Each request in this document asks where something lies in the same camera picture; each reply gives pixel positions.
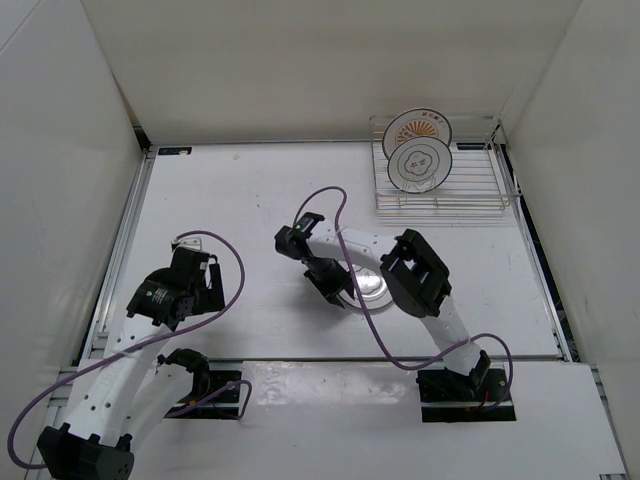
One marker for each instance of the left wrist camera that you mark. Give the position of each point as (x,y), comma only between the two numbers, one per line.
(193,242)

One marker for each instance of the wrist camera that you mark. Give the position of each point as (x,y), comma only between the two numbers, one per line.
(291,241)
(193,242)

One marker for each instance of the blue label sticker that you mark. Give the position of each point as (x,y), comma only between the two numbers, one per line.
(174,151)

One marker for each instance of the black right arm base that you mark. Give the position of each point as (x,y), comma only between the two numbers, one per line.
(441,403)

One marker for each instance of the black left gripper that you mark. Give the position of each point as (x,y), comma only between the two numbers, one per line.
(211,299)

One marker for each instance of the orange sunburst plate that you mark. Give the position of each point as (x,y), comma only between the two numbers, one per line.
(417,122)

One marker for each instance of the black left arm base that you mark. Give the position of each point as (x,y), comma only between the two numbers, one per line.
(225,406)

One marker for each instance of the glass plate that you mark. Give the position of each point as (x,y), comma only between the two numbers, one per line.
(420,165)
(374,290)

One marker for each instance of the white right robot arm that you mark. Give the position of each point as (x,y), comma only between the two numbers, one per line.
(417,280)

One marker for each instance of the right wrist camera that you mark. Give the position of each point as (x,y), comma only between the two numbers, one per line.
(291,241)

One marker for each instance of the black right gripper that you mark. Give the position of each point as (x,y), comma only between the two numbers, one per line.
(341,282)

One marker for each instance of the wire dish rack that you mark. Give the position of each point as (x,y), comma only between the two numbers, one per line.
(479,190)

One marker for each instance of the aluminium table rail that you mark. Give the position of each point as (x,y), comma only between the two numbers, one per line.
(99,324)

